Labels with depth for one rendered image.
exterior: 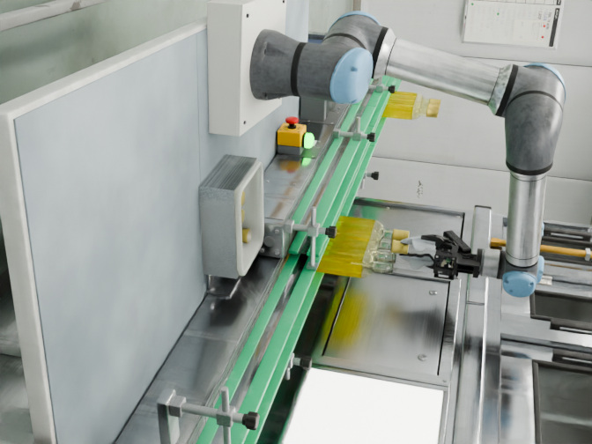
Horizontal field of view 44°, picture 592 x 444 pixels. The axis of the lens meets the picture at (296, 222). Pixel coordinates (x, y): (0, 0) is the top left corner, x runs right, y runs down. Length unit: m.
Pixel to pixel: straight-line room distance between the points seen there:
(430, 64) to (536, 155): 0.30
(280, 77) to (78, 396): 0.76
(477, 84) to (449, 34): 6.08
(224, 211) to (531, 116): 0.66
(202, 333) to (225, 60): 0.57
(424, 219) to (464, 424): 0.97
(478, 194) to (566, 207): 0.93
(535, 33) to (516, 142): 6.15
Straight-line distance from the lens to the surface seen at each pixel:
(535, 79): 1.66
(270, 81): 1.57
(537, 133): 1.57
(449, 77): 1.66
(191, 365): 1.51
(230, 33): 1.52
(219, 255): 1.63
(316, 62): 1.55
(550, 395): 1.88
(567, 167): 8.21
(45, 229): 1.05
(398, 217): 2.49
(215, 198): 1.56
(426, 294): 2.05
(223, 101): 1.56
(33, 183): 1.01
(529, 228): 1.70
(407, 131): 8.09
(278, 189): 1.94
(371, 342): 1.87
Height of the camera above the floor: 1.28
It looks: 12 degrees down
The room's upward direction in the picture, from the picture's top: 98 degrees clockwise
